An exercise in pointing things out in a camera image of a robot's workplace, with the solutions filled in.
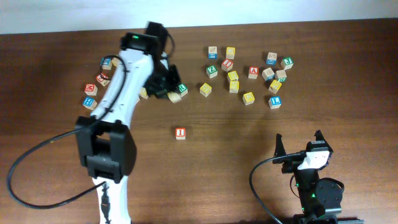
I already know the blue L block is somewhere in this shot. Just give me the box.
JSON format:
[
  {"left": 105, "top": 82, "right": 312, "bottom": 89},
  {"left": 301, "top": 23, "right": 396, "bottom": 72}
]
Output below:
[{"left": 269, "top": 96, "right": 282, "bottom": 110}]

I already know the blue-sided picture block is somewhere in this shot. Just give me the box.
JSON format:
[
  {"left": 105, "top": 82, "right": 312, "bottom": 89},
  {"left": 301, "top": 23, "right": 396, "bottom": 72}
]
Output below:
[{"left": 208, "top": 46, "right": 218, "bottom": 59}]

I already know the green R block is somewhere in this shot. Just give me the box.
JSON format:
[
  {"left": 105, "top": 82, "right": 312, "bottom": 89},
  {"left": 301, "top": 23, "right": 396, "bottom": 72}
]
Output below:
[{"left": 178, "top": 83, "right": 188, "bottom": 97}]

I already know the yellow block top row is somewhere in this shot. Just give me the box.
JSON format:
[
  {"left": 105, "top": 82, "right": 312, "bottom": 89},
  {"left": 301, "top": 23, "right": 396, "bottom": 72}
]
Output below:
[{"left": 226, "top": 47, "right": 236, "bottom": 60}]

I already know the yellow block middle upper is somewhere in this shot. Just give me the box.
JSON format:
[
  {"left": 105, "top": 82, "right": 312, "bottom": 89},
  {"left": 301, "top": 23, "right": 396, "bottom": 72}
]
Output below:
[{"left": 227, "top": 71, "right": 239, "bottom": 82}]

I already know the yellow O block left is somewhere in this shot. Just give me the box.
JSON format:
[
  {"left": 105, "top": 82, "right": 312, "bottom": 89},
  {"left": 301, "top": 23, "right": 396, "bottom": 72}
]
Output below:
[{"left": 139, "top": 87, "right": 149, "bottom": 99}]

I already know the red i block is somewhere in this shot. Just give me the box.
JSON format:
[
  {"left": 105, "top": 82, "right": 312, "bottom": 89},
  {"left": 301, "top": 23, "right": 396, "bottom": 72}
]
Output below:
[
  {"left": 175, "top": 128, "right": 186, "bottom": 140},
  {"left": 221, "top": 59, "right": 233, "bottom": 72}
]

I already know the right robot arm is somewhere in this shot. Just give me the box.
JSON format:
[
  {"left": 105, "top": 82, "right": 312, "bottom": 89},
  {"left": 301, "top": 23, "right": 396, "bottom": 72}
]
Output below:
[{"left": 274, "top": 130, "right": 345, "bottom": 223}]

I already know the blue-sided wooden block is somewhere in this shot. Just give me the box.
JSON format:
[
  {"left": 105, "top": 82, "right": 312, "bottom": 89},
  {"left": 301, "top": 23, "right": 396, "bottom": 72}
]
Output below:
[{"left": 262, "top": 68, "right": 275, "bottom": 82}]

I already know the yellow block middle lower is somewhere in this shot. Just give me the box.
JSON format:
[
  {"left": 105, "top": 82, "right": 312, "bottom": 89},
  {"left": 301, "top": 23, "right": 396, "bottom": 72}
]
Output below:
[{"left": 229, "top": 80, "right": 239, "bottom": 93}]

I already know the blue 5 block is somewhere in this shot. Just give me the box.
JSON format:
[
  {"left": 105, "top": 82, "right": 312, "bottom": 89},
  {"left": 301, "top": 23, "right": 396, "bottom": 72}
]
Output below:
[{"left": 100, "top": 57, "right": 113, "bottom": 70}]

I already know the green Z block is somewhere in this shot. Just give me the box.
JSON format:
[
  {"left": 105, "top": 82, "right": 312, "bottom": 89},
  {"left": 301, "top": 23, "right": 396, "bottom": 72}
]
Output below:
[{"left": 206, "top": 65, "right": 218, "bottom": 78}]

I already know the red M block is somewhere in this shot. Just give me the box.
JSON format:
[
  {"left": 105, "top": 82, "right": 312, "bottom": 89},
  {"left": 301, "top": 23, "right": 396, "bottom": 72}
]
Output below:
[{"left": 84, "top": 83, "right": 98, "bottom": 96}]

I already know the yellow C block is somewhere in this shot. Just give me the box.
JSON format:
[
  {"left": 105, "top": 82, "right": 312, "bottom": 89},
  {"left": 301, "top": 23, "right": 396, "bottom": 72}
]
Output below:
[{"left": 167, "top": 92, "right": 182, "bottom": 103}]

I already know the red A block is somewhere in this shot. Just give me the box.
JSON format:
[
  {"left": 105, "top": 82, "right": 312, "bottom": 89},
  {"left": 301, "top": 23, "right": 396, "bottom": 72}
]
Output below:
[{"left": 248, "top": 66, "right": 259, "bottom": 79}]

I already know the green J block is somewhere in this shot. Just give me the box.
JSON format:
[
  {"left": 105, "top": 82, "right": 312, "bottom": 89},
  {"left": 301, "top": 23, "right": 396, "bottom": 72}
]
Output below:
[{"left": 280, "top": 57, "right": 294, "bottom": 70}]

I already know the blue X block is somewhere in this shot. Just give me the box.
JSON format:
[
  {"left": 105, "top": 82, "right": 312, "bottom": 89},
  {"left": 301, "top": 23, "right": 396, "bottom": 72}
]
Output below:
[{"left": 266, "top": 52, "right": 277, "bottom": 65}]

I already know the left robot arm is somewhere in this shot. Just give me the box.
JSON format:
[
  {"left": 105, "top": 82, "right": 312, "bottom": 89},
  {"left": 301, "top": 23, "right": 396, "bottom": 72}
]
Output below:
[{"left": 75, "top": 22, "right": 181, "bottom": 223}]

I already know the blue H block upper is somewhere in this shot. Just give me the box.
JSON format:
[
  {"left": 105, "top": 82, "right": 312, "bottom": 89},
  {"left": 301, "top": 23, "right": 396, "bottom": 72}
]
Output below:
[{"left": 82, "top": 96, "right": 97, "bottom": 110}]

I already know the yellow o block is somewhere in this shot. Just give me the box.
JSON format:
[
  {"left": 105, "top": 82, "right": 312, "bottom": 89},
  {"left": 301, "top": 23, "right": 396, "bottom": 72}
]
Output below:
[
  {"left": 200, "top": 83, "right": 212, "bottom": 97},
  {"left": 139, "top": 87, "right": 149, "bottom": 99}
]

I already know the wooden yellow-sided K block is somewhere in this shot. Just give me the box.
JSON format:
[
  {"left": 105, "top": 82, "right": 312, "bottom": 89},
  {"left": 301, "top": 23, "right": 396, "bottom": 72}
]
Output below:
[{"left": 111, "top": 57, "right": 119, "bottom": 67}]

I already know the yellow block right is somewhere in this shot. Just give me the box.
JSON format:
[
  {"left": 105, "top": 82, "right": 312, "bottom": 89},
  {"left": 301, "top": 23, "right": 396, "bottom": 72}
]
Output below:
[{"left": 269, "top": 80, "right": 282, "bottom": 94}]

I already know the red 6 block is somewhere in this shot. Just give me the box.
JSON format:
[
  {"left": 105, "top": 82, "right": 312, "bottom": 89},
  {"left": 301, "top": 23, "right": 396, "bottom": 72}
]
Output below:
[{"left": 95, "top": 73, "right": 110, "bottom": 86}]

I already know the yellow umbrella block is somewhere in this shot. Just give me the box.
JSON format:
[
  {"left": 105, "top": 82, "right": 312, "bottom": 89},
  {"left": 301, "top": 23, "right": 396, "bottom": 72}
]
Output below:
[{"left": 243, "top": 92, "right": 255, "bottom": 106}]

